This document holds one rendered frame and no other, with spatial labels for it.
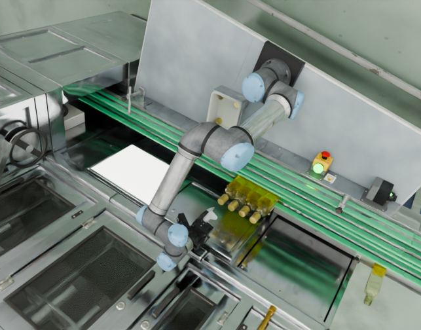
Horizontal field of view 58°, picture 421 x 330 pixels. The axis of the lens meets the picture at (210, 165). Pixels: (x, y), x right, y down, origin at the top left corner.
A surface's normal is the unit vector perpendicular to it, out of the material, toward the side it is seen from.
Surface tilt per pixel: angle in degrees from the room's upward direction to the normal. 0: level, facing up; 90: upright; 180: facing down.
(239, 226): 90
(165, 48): 0
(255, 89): 9
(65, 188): 90
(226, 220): 90
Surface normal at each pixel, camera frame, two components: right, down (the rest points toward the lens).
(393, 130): -0.55, 0.44
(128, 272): 0.16, -0.78
